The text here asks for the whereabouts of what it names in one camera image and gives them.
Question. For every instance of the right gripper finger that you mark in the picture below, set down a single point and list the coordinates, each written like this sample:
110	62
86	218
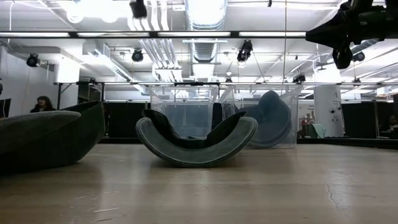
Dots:
335	40
339	26

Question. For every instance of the dark green cap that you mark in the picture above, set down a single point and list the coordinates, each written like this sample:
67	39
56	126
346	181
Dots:
192	155
46	140

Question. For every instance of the black ceiling spotlight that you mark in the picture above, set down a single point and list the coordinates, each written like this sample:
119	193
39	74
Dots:
359	57
32	60
245	49
299	78
137	56

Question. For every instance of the white column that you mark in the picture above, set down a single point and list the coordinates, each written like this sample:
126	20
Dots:
328	109

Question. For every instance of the light green cloth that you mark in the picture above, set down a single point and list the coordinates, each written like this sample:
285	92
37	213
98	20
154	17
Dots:
319	130

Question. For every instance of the person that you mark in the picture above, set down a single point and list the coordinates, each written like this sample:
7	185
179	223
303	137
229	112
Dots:
393	123
43	104

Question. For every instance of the clear plastic bin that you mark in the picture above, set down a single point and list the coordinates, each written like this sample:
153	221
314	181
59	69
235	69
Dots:
186	102
230	102

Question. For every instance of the black crossbar with light strips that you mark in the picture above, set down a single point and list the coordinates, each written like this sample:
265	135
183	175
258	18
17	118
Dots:
155	34

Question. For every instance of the black aluminium table frame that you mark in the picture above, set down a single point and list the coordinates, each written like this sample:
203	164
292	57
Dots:
342	142

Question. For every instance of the silver air duct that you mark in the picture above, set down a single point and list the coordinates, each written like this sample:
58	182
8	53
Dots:
205	15

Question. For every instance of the black overhead camera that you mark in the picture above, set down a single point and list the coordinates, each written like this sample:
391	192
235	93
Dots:
138	9

